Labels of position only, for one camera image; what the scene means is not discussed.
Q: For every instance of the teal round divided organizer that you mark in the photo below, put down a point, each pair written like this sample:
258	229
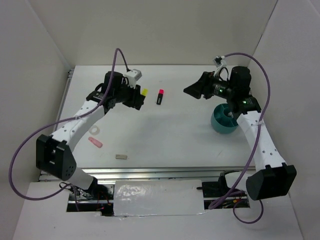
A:
222	120

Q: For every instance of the white tape roll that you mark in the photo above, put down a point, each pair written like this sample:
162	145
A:
94	130

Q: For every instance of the aluminium front rail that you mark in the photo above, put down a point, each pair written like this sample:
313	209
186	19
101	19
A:
157	173

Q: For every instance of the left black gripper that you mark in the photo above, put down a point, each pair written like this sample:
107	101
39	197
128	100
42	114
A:
136	100

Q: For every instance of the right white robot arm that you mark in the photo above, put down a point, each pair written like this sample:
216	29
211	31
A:
273	176

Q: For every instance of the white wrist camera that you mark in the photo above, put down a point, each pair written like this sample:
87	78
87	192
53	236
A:
220	63
133	76

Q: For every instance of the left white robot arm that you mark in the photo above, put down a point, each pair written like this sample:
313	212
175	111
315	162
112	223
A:
54	153

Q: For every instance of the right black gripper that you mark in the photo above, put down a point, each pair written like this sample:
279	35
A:
202	86

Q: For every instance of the pink black highlighter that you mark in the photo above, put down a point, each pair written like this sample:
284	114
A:
160	97

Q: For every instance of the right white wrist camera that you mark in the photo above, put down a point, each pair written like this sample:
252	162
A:
220	63

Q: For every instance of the pink eraser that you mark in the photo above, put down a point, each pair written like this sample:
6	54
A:
95	142

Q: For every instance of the grey rectangular eraser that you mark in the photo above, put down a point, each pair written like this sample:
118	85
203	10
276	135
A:
121	157

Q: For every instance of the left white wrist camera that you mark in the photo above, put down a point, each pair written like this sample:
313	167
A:
133	76

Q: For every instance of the yellow black highlighter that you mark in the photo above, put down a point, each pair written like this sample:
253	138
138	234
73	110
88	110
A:
144	92

